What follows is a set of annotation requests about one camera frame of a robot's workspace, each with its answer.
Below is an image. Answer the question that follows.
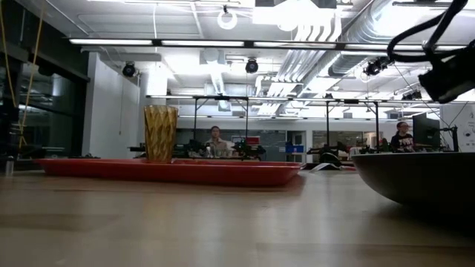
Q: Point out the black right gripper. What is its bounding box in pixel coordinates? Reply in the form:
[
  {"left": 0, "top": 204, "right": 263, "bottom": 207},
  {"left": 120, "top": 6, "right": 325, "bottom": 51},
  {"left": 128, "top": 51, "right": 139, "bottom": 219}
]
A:
[{"left": 418, "top": 39, "right": 475, "bottom": 105}]

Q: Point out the dark grey round plate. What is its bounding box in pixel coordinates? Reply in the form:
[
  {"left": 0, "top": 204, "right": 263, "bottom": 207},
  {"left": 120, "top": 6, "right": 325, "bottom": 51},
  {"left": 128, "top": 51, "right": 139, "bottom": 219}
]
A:
[{"left": 350, "top": 151, "right": 475, "bottom": 209}]

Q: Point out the white plastic utensil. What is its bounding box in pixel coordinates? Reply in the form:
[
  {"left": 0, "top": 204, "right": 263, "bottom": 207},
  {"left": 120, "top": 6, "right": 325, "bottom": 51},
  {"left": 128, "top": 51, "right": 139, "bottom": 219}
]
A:
[{"left": 309, "top": 162, "right": 335, "bottom": 173}]

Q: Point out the red plastic tray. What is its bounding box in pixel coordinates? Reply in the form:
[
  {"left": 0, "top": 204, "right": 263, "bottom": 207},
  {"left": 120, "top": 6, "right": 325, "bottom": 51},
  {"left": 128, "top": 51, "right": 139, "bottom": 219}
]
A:
[{"left": 35, "top": 158, "right": 306, "bottom": 188}]

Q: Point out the amber ribbed glass cup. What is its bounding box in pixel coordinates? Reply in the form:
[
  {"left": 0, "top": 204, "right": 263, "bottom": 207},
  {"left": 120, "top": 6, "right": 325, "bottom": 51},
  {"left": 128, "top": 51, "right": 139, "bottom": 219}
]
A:
[{"left": 143, "top": 105, "right": 180, "bottom": 165}]

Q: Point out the black computer monitor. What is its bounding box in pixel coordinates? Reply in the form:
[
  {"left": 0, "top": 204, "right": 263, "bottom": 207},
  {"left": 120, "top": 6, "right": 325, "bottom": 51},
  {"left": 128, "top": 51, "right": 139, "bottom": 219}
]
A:
[{"left": 412, "top": 112, "right": 442, "bottom": 150}]

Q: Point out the black ceiling spotlight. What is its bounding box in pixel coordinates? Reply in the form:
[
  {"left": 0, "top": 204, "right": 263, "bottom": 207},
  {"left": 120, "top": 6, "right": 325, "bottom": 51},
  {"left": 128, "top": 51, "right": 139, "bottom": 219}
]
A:
[
  {"left": 362, "top": 56, "right": 391, "bottom": 77},
  {"left": 122, "top": 62, "right": 137, "bottom": 79},
  {"left": 244, "top": 58, "right": 260, "bottom": 75}
]

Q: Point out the person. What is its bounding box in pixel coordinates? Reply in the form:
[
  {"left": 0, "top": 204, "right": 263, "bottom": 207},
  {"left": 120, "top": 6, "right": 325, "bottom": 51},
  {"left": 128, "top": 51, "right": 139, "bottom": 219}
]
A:
[
  {"left": 390, "top": 121, "right": 416, "bottom": 154},
  {"left": 204, "top": 125, "right": 233, "bottom": 157}
]

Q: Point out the long ceiling light strip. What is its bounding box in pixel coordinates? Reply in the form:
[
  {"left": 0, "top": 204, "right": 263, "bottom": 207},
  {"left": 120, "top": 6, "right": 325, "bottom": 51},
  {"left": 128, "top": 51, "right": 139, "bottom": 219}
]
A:
[{"left": 68, "top": 37, "right": 469, "bottom": 51}]

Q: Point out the small metal cylinder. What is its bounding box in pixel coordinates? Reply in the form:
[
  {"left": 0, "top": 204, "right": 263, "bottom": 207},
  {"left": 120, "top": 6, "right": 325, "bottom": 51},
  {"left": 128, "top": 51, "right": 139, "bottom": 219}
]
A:
[{"left": 4, "top": 155, "right": 16, "bottom": 177}]

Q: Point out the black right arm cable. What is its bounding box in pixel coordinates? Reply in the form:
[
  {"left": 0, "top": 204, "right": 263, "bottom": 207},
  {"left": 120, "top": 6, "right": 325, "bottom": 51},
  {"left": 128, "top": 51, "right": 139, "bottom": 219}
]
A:
[{"left": 386, "top": 0, "right": 469, "bottom": 64}]

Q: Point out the black background station frame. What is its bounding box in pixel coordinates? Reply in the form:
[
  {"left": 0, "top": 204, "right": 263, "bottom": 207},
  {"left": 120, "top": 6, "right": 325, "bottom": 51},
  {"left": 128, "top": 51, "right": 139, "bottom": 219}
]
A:
[
  {"left": 324, "top": 98, "right": 381, "bottom": 154},
  {"left": 191, "top": 95, "right": 250, "bottom": 151}
]

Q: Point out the silver ventilation duct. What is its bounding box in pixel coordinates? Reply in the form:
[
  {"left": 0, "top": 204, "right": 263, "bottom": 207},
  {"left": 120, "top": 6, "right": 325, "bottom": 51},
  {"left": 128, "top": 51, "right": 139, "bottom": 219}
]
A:
[{"left": 327, "top": 0, "right": 409, "bottom": 78}]

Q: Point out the white ceiling ring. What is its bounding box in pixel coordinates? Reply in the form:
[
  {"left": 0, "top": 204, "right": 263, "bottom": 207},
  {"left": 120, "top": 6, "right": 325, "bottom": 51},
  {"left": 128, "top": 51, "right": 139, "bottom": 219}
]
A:
[{"left": 216, "top": 8, "right": 239, "bottom": 31}]

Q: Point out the yellow cable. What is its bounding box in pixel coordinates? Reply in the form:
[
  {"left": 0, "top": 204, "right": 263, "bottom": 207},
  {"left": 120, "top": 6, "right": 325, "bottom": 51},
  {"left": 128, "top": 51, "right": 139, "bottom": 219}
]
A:
[{"left": 0, "top": 0, "right": 46, "bottom": 149}]

